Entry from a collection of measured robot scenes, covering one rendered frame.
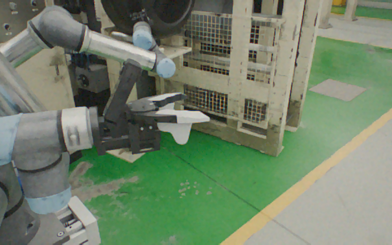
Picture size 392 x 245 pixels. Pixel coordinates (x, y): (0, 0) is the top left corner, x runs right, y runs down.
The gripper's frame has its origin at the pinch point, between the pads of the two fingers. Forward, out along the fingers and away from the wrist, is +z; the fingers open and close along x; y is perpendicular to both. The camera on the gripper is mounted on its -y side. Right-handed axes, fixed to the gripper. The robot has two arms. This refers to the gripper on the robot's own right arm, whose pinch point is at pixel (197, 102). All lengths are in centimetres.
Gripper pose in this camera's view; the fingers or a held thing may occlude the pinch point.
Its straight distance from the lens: 60.2
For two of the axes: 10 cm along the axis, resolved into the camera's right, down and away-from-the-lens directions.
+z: 9.6, -1.3, 2.5
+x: 2.8, 3.3, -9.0
